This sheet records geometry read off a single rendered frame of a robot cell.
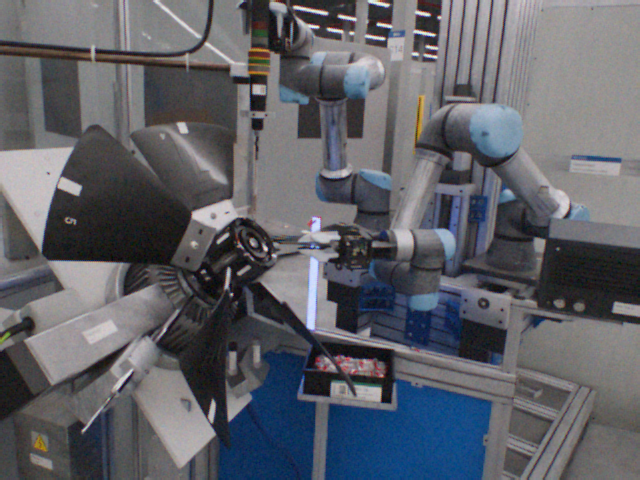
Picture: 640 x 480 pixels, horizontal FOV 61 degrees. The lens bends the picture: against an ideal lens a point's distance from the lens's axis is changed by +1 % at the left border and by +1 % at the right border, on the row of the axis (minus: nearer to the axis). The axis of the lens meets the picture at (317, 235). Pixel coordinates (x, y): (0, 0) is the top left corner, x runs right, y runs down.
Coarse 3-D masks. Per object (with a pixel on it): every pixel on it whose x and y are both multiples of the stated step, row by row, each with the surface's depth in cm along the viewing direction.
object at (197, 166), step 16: (144, 128) 115; (160, 128) 116; (176, 128) 117; (192, 128) 119; (208, 128) 120; (224, 128) 123; (144, 144) 113; (160, 144) 114; (176, 144) 115; (192, 144) 115; (208, 144) 117; (224, 144) 119; (160, 160) 112; (176, 160) 113; (192, 160) 113; (208, 160) 114; (224, 160) 115; (160, 176) 110; (176, 176) 111; (192, 176) 111; (208, 176) 111; (224, 176) 112; (176, 192) 109; (192, 192) 109; (208, 192) 110; (224, 192) 110; (192, 208) 108
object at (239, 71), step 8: (232, 64) 102; (240, 64) 103; (232, 72) 103; (240, 72) 103; (240, 80) 103; (248, 80) 103; (240, 88) 104; (248, 88) 104; (240, 96) 104; (248, 96) 104; (240, 104) 104; (248, 104) 105; (240, 112) 106; (248, 112) 104; (256, 112) 104; (264, 112) 104; (272, 112) 106
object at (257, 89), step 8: (256, 80) 104; (264, 80) 104; (256, 88) 104; (264, 88) 105; (256, 96) 105; (264, 96) 105; (256, 104) 105; (264, 104) 106; (256, 120) 106; (256, 128) 106
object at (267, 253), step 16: (240, 224) 103; (256, 224) 106; (224, 240) 98; (240, 240) 100; (256, 240) 104; (208, 256) 100; (224, 256) 98; (240, 256) 97; (256, 256) 100; (272, 256) 104; (192, 272) 101; (208, 272) 102; (224, 272) 99; (256, 272) 100; (192, 288) 101; (208, 288) 101; (240, 288) 109
